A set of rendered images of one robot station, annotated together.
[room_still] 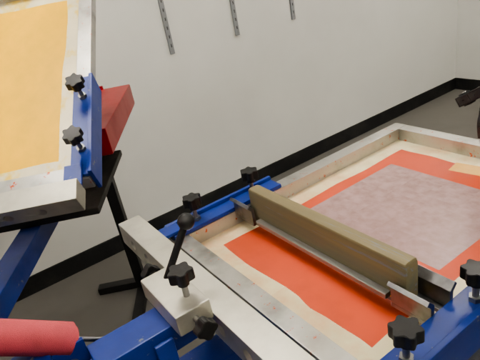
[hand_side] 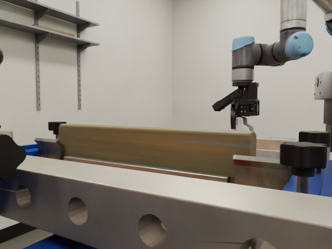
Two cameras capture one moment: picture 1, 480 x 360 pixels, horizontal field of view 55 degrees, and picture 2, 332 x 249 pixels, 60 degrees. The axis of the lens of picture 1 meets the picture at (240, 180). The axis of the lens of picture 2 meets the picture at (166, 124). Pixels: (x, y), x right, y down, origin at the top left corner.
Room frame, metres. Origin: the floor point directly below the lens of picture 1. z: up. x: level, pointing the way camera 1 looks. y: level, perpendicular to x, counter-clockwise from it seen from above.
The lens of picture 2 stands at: (0.25, 0.08, 1.10)
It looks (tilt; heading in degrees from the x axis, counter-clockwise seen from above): 3 degrees down; 331
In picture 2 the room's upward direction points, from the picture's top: straight up
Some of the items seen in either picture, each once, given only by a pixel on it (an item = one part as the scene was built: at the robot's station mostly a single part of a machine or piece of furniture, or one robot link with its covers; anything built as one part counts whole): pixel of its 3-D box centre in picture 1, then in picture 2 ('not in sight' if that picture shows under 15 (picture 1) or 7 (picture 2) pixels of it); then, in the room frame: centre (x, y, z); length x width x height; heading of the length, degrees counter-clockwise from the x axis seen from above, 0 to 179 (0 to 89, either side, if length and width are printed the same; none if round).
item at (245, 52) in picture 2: not in sight; (243, 53); (1.00, -0.64, 1.28); 0.09 x 0.08 x 0.11; 74
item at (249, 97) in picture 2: not in sight; (244, 100); (1.00, -0.64, 1.12); 0.09 x 0.08 x 0.12; 31
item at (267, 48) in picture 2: not in sight; (271, 54); (0.96, -0.73, 1.28); 0.11 x 0.11 x 0.08; 74
